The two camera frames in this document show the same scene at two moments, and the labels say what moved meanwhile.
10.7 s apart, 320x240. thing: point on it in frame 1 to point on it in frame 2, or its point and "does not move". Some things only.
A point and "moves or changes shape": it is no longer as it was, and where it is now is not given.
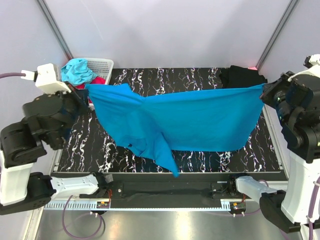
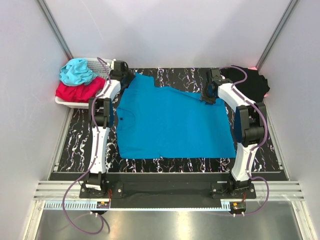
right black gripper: x=268 y=91 to x=204 y=98
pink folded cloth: x=253 y=68 does not move
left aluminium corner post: x=44 y=7 does not move
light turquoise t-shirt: x=76 y=71 does not move
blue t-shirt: x=225 y=119 moves or changes shape
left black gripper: x=80 y=96 to x=130 y=77
